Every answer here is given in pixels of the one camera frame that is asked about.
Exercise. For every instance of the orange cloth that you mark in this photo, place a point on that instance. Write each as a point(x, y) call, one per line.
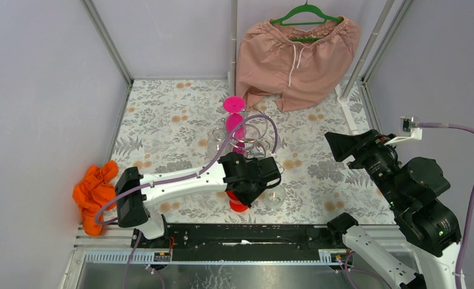
point(92, 192)

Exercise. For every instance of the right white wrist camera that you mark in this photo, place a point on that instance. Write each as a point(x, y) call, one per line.
point(410, 131)

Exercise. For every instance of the chrome wine glass rack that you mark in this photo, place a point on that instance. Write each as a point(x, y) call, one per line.
point(256, 130)

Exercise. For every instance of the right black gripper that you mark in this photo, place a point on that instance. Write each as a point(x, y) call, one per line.
point(367, 142)

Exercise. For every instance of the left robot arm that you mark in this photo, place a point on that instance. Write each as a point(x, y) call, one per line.
point(138, 194)

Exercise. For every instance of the pink shorts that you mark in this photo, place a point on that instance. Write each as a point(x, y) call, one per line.
point(301, 66)

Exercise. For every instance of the floral table cloth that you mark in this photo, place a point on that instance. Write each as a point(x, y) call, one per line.
point(165, 129)

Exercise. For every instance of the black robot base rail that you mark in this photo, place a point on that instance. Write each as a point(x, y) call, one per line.
point(234, 243)

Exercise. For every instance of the magenta plastic wine glass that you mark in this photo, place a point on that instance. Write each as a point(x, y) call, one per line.
point(234, 106)

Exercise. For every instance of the green clothes hanger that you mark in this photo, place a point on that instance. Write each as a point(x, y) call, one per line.
point(319, 17)

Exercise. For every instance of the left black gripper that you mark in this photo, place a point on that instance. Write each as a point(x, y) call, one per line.
point(269, 170)

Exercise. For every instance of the clear ribbed wine glass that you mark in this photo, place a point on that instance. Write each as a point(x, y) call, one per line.
point(274, 197)

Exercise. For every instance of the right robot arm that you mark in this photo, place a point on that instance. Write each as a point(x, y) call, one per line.
point(412, 192)

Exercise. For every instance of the red plastic wine glass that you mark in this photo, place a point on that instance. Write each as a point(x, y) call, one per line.
point(235, 204)

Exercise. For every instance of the right white stand pole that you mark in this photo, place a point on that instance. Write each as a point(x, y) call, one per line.
point(342, 98)

